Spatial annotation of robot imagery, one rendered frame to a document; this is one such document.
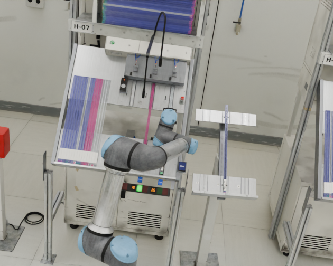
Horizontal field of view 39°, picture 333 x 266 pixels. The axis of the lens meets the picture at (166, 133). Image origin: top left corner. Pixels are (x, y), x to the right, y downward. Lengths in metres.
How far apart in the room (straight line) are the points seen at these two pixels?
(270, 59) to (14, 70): 2.38
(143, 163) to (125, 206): 1.21
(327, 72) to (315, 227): 0.99
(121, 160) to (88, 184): 1.12
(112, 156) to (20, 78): 2.86
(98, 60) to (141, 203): 0.95
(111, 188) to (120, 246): 0.24
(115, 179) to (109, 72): 0.93
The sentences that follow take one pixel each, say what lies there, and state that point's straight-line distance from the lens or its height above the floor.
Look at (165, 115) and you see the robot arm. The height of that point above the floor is 1.13.
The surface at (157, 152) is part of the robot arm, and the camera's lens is 1.92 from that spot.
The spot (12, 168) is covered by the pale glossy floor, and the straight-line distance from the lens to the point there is 3.93.
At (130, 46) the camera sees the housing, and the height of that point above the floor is 1.29.
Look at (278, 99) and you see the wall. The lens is 4.52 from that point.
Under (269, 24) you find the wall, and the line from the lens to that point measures 4.28.
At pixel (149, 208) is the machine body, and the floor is 0.27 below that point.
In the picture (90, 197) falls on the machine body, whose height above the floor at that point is 0.30.
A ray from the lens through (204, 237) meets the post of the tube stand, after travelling 2.93.
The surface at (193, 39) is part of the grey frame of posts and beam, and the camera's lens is 2.73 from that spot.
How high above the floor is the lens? 2.09
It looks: 27 degrees down
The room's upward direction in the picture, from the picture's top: 8 degrees clockwise
